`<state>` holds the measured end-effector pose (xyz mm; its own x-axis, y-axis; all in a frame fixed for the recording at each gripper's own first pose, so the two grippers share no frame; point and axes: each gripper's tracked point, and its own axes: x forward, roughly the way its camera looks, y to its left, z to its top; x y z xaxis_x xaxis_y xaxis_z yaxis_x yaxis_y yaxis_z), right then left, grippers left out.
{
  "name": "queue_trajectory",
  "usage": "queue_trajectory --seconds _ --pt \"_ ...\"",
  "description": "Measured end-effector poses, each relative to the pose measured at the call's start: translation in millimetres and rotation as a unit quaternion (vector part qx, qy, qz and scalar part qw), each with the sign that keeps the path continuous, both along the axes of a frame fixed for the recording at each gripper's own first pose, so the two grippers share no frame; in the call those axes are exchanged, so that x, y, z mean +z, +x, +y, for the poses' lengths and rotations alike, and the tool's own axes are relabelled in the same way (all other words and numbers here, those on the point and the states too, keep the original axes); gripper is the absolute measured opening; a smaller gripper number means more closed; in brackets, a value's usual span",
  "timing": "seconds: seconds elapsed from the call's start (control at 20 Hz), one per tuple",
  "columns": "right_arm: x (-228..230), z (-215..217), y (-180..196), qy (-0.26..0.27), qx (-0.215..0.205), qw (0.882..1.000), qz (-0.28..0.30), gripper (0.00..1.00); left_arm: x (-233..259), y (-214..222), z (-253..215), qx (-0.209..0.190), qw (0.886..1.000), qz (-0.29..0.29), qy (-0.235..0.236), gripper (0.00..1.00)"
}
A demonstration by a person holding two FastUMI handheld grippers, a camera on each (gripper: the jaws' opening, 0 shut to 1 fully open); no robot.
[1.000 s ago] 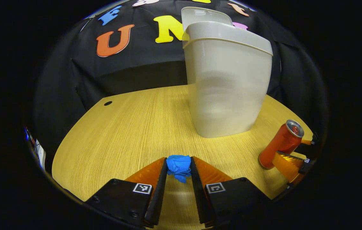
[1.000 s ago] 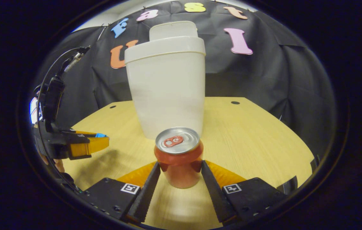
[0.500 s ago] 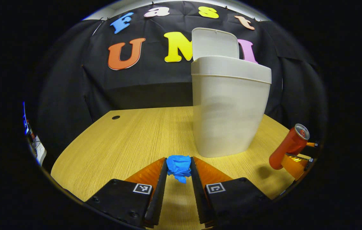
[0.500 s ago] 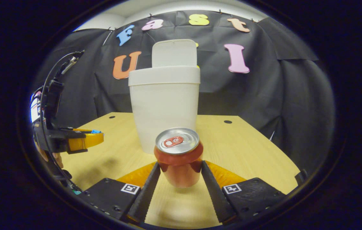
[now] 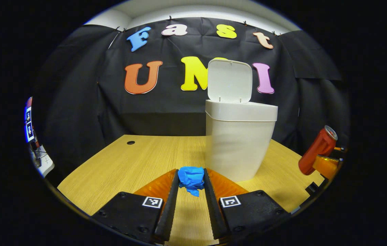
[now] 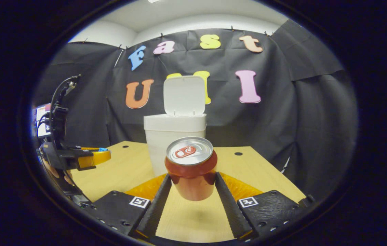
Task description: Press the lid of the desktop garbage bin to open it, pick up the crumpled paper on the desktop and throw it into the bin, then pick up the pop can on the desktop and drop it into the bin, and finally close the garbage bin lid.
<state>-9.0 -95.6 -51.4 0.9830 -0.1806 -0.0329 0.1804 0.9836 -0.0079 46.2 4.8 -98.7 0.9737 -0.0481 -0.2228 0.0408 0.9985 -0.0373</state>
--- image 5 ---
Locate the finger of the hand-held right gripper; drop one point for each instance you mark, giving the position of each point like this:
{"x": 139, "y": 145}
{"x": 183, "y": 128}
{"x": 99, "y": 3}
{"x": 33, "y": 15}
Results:
{"x": 339, "y": 149}
{"x": 325, "y": 167}

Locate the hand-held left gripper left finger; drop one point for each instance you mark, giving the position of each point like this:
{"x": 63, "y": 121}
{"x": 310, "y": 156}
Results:
{"x": 169, "y": 212}

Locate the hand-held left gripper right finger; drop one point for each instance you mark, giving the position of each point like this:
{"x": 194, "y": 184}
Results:
{"x": 214, "y": 212}

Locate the red pop can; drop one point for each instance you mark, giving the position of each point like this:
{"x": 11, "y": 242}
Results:
{"x": 316, "y": 150}

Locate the blue paper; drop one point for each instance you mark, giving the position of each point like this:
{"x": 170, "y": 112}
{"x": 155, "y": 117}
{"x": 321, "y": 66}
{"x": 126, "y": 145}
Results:
{"x": 190, "y": 177}

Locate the white desktop garbage bin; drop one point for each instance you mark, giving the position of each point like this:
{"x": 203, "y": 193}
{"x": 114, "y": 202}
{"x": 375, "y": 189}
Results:
{"x": 238, "y": 143}

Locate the white side table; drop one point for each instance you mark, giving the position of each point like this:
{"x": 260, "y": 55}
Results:
{"x": 44, "y": 164}

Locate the computer monitor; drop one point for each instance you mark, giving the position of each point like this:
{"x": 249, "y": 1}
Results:
{"x": 29, "y": 123}

